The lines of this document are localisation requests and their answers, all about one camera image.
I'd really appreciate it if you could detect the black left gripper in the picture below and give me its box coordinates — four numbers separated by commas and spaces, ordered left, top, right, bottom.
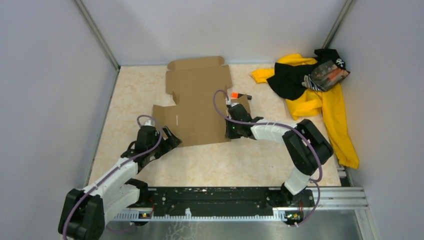
148, 126, 181, 159

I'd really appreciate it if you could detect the brown cardboard box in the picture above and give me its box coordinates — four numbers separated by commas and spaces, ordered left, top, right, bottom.
152, 56, 233, 147

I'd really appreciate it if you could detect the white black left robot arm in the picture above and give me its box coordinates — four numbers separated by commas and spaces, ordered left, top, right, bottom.
58, 125, 182, 240

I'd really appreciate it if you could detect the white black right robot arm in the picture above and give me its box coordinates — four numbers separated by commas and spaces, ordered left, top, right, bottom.
225, 100, 334, 206

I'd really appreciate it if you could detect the orange black highlighter marker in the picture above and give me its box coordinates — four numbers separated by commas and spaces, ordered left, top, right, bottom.
230, 92, 252, 100

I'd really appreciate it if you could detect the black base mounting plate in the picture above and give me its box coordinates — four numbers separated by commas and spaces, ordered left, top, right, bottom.
129, 187, 315, 217

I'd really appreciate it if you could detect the black printed garment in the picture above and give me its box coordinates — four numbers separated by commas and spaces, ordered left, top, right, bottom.
266, 48, 350, 101

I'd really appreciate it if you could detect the yellow garment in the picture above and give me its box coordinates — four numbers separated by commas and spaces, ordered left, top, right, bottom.
250, 53, 360, 170

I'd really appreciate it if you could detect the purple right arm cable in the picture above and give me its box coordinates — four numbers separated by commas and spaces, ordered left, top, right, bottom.
212, 89, 324, 228

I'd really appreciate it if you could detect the aluminium frame rail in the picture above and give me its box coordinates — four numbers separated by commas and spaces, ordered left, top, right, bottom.
114, 187, 369, 222

